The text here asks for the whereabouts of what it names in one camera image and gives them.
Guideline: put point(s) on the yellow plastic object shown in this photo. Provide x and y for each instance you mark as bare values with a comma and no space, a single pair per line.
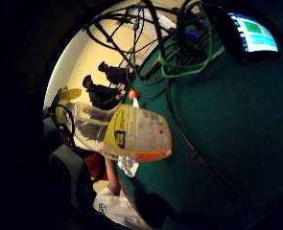
69,95

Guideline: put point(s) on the clear plastic bag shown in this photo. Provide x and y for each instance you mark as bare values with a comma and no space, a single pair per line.
89,124

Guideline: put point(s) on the crumpled white wrapper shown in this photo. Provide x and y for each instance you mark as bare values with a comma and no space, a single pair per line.
128,166

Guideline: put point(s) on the red cloth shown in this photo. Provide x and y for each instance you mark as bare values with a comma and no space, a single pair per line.
97,166

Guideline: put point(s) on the white plastic bag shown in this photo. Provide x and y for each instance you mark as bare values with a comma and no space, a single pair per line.
118,207

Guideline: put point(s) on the lit computer screen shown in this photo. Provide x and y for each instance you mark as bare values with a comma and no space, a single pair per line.
254,33

